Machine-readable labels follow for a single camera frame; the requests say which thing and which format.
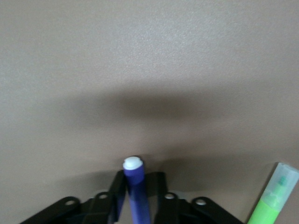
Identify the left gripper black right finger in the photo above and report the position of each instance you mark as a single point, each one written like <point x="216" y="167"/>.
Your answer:
<point x="172" y="212"/>

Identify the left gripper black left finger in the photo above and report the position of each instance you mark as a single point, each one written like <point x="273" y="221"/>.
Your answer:
<point x="98" y="210"/>

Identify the purple marker pen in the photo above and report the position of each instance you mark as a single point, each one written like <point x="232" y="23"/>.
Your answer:
<point x="137" y="191"/>

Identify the green highlighter pen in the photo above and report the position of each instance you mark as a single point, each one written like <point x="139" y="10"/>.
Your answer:
<point x="268" y="207"/>

